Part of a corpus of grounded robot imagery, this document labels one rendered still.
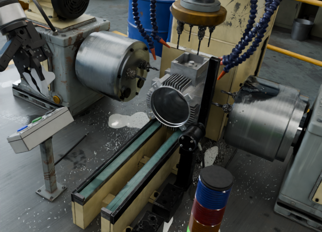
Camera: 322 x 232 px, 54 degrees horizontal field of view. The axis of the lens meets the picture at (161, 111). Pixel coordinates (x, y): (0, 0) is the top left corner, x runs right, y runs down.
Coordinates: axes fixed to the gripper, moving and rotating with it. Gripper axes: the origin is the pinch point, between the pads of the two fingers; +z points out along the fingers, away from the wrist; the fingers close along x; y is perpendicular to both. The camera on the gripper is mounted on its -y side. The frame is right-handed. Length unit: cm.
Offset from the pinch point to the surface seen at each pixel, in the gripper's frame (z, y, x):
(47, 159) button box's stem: 17.4, -6.9, 3.6
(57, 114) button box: 6.6, -1.4, -3.5
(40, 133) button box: 8.4, -9.0, -3.5
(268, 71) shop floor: 109, 326, 42
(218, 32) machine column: 9, 63, -29
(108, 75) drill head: 5.5, 28.4, 1.0
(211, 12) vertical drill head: -1, 42, -38
